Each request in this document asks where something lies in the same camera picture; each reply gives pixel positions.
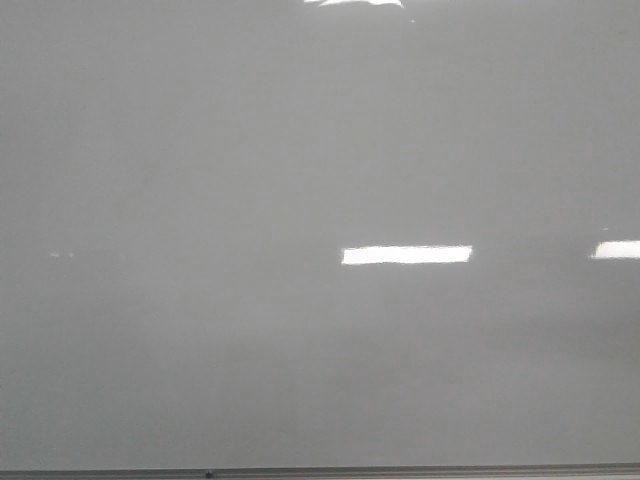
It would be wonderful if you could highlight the white whiteboard with metal frame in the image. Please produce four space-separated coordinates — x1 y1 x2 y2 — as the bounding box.
1 1 639 470

